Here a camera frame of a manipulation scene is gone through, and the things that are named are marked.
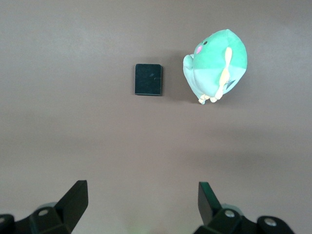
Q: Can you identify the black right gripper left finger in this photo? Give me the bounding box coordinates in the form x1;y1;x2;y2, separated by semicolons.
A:
0;179;89;234

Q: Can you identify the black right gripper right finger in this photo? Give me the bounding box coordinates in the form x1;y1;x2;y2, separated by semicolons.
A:
194;181;295;234

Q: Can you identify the small black square box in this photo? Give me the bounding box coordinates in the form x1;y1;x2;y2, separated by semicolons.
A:
135;63;163;97

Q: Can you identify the green dinosaur plush toy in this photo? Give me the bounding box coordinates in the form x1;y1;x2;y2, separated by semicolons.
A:
182;29;248;105

